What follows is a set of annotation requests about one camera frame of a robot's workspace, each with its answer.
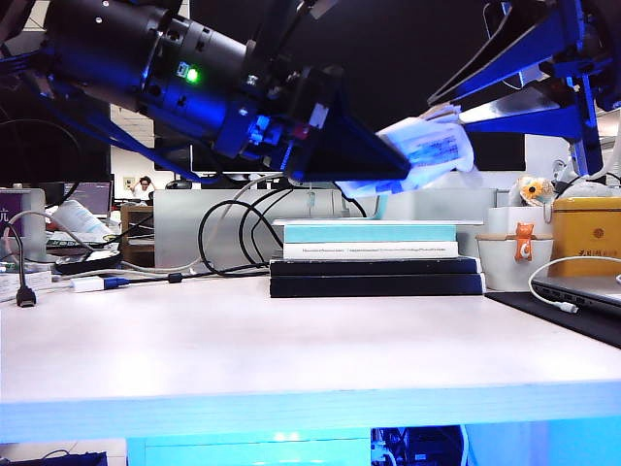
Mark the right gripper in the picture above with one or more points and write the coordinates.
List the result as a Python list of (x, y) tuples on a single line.
[(584, 53)]

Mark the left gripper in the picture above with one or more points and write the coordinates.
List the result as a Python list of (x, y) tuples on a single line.
[(262, 126)]

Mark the purple white tissue packet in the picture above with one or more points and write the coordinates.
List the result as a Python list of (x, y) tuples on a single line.
[(436, 145)]

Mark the paper tissue sheet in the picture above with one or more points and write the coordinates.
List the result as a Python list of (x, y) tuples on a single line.
[(441, 115)]

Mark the teal silver monitor stand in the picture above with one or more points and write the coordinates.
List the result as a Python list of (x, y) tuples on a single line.
[(381, 209)]

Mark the white board panel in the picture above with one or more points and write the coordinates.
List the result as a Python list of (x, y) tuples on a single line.
[(543, 160)]

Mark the teal book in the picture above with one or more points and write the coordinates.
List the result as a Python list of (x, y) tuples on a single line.
[(369, 234)]

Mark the white book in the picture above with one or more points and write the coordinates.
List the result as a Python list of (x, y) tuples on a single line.
[(369, 250)]

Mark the large black AOC monitor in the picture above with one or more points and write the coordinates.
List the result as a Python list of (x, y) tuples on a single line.
[(398, 58)]

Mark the white grey plush toy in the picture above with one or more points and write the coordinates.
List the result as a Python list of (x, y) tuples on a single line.
[(567, 182)]

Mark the sunflower plush toy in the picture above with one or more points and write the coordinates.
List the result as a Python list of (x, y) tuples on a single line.
[(531, 191)]

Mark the white plastic container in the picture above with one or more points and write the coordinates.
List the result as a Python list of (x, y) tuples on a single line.
[(502, 221)]

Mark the yellow tin box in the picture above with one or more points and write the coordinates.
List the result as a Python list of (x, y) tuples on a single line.
[(587, 233)]

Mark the orange cat figure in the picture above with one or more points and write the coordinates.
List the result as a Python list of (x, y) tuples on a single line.
[(524, 245)]

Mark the white ceramic cup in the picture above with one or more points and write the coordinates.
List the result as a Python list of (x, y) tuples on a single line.
[(500, 267)]

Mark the person in white shirt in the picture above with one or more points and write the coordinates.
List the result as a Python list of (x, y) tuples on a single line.
[(140, 189)]

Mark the grey laptop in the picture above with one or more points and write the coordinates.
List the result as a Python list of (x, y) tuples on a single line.
[(592, 289)]

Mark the brown wooden shelf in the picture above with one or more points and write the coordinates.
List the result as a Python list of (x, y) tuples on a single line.
[(138, 238)]

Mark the black desk mat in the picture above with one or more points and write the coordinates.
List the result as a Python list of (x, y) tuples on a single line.
[(582, 322)]

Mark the laptop with purple screen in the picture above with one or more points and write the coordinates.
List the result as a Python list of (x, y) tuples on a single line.
[(92, 199)]

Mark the white plastic bottle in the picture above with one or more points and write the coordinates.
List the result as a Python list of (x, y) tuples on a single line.
[(77, 218)]

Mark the black flat tray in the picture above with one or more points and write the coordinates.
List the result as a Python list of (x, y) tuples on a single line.
[(87, 264)]

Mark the white adapter box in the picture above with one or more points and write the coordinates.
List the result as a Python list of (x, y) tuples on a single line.
[(87, 285)]

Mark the wide black monitor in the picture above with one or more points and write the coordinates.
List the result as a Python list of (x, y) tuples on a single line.
[(48, 145)]

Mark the dark under-desk equipment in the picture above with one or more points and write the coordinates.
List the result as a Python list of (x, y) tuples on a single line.
[(417, 446)]

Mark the purple white carton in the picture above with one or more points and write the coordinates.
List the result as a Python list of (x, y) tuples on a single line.
[(14, 218)]

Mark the white carton green print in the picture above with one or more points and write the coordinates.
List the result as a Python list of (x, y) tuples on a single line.
[(34, 282)]

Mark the black bag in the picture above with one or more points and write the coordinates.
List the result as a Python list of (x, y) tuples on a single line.
[(73, 460)]

